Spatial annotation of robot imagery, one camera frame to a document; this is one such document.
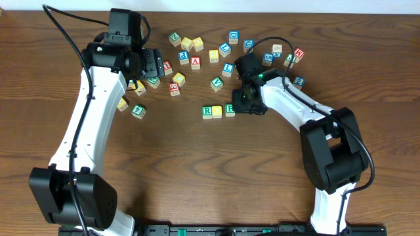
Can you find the green J block right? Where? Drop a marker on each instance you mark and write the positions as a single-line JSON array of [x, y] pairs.
[[289, 60]]

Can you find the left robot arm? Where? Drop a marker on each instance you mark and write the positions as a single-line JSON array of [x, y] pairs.
[[71, 191]]

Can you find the yellow K block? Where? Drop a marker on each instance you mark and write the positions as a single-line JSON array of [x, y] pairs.
[[138, 87]]

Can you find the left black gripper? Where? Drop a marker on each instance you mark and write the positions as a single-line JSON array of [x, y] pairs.
[[153, 62]]

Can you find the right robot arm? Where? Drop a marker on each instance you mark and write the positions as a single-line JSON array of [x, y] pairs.
[[334, 155]]

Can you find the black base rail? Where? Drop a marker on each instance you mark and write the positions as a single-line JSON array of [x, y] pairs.
[[282, 229]]

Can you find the yellow O block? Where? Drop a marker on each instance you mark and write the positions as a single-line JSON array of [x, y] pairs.
[[216, 112]]

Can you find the yellow G block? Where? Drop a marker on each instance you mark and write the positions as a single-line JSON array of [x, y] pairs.
[[123, 104]]

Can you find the blue L block lower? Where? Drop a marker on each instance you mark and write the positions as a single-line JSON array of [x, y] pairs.
[[227, 70]]

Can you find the blue 5 block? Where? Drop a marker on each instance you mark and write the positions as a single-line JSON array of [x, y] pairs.
[[267, 59]]

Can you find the red E block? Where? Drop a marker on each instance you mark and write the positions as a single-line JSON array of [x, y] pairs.
[[174, 89]]

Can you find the green R block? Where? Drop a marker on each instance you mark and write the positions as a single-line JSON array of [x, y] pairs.
[[207, 112]]

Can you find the red U block left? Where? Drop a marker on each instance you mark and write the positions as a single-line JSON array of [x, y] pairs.
[[167, 67]]

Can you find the blue d block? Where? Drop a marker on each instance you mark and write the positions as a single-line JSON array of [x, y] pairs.
[[247, 44], [233, 37]]

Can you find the green 4 block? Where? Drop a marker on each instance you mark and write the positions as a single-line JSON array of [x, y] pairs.
[[138, 111]]

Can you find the blue 2 block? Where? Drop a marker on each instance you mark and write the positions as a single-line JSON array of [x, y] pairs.
[[299, 82]]

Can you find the green B block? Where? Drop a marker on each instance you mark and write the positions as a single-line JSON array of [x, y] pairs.
[[229, 110]]

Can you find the blue P block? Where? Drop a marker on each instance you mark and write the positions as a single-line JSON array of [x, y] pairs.
[[183, 57]]

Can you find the blue D block top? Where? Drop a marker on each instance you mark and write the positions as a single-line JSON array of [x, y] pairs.
[[233, 37]]

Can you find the green N block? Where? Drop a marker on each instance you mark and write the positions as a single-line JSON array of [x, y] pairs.
[[154, 82]]

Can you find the red M block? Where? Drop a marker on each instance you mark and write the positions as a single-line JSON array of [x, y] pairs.
[[298, 54]]

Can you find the white X block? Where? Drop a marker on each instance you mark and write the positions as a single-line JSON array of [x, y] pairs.
[[277, 50]]

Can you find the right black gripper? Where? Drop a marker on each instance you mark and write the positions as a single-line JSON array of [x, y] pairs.
[[238, 107]]

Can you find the yellow S block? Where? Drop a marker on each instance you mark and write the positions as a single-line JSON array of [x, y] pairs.
[[186, 44]]

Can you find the green V block centre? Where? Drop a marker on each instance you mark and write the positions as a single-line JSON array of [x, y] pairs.
[[216, 84]]

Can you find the red A block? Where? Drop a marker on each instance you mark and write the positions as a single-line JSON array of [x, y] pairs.
[[195, 62]]

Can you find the yellow C block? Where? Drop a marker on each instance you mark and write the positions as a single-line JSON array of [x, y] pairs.
[[179, 78]]

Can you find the blue D block right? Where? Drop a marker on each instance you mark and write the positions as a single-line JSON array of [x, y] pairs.
[[247, 44]]

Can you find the green Z block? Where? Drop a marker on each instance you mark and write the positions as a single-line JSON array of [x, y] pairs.
[[175, 39]]

